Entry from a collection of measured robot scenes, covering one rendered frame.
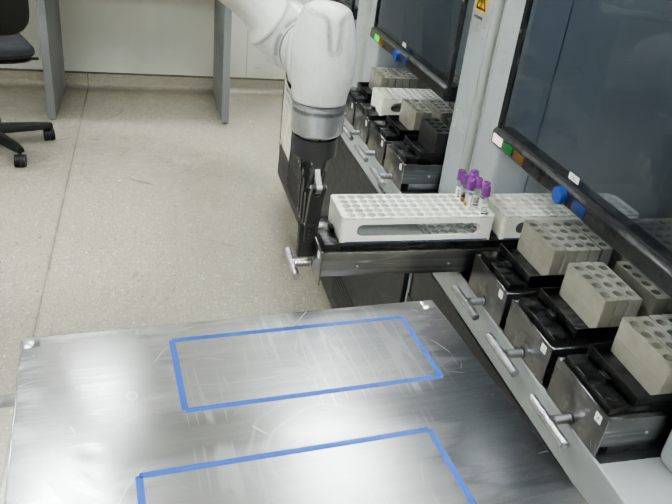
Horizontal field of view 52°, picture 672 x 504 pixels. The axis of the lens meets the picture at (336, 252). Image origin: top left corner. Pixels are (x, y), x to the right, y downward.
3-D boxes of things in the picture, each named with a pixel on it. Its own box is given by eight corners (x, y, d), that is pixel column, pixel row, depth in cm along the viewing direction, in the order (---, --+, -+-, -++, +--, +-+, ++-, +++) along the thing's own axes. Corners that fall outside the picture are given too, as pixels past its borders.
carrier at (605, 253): (603, 279, 122) (614, 249, 119) (593, 279, 121) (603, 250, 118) (568, 247, 132) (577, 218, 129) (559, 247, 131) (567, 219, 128)
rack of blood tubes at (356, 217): (468, 221, 141) (474, 193, 138) (489, 245, 133) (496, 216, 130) (326, 223, 133) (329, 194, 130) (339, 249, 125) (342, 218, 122)
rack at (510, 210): (603, 219, 149) (612, 192, 146) (631, 241, 141) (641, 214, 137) (476, 221, 141) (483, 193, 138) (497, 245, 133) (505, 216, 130)
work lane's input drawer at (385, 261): (604, 242, 155) (616, 206, 150) (641, 275, 143) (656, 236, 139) (281, 250, 136) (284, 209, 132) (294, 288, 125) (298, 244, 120)
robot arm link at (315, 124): (339, 93, 120) (335, 126, 123) (287, 91, 118) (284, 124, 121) (352, 110, 113) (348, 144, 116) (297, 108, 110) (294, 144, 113)
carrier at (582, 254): (580, 280, 121) (590, 250, 118) (570, 281, 120) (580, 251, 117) (548, 247, 130) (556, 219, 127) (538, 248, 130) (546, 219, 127)
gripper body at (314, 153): (343, 142, 115) (337, 193, 120) (331, 125, 123) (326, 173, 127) (298, 141, 114) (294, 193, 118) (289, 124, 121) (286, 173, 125)
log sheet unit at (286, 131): (279, 144, 320) (285, 67, 303) (290, 168, 297) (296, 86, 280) (274, 144, 320) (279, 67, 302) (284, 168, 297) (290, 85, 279)
